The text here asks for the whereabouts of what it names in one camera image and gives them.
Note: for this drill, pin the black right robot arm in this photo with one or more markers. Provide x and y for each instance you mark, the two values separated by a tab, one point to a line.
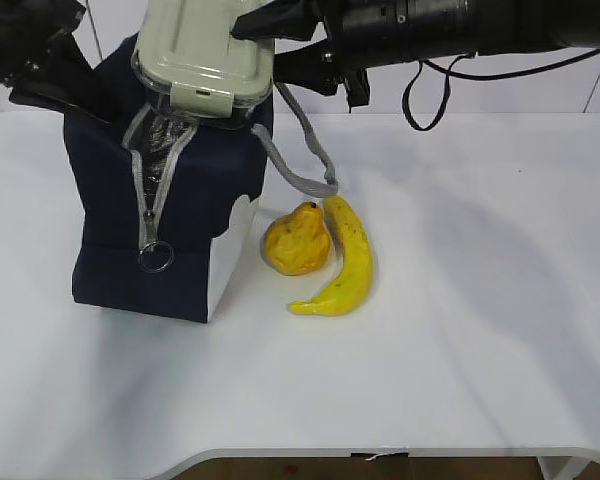
447	28

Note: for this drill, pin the yellow banana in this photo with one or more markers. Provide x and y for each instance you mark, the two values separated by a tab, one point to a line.
351	287

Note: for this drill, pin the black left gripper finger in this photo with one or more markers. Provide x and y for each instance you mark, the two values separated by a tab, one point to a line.
60	79

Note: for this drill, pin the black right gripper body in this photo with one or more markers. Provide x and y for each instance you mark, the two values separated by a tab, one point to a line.
362	35

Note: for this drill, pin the white table leg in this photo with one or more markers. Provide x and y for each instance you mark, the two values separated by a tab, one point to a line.
561	467

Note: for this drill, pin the navy insulated lunch bag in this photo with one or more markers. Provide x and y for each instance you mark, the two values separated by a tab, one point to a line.
167	205

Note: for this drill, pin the yellow pear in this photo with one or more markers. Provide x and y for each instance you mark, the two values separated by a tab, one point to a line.
298	243

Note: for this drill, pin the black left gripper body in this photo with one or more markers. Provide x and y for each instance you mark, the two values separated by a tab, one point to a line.
26	26

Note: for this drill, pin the green lidded glass container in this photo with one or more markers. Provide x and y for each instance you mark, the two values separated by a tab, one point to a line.
194	70

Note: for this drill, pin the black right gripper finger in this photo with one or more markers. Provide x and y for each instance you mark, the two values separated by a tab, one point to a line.
280	19
313	68

